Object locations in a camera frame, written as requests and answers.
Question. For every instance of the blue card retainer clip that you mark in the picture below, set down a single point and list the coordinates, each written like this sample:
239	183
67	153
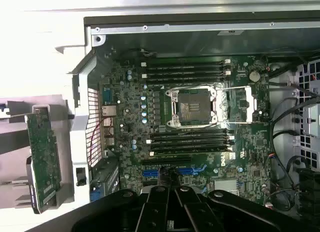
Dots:
95	194

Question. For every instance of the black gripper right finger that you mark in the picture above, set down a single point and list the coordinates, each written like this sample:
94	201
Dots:
195	212

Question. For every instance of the black power connector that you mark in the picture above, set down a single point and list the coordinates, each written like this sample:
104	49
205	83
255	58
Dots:
310	179

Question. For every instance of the silver coin battery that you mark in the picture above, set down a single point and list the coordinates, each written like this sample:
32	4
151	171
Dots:
254	76

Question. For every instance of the grey parts rack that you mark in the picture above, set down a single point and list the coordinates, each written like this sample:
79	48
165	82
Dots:
13	142

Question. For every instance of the black long expansion slot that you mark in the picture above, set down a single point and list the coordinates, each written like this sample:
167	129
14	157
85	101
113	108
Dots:
167	160

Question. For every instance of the grey metal disk bay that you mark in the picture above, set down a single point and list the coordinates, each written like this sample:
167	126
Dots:
308	142

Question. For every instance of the grey open PC case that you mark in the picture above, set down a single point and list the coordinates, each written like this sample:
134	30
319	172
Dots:
82	92

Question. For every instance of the silver CPU socket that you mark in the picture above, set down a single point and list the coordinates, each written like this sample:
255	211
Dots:
192	109

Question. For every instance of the green motherboard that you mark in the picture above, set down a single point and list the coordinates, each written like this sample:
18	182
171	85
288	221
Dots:
125	142

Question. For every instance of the silver chipset heatsink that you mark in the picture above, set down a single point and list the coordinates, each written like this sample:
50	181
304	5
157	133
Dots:
226	185

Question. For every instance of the black RAM slot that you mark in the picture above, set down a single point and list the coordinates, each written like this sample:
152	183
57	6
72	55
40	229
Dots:
190	145
185	79
185	62
190	140
190	151
185	68
190	134
185	73

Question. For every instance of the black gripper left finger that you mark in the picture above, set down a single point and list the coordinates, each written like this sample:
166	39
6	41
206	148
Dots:
152	212

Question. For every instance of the blue expansion slot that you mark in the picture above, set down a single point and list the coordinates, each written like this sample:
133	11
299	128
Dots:
150	173

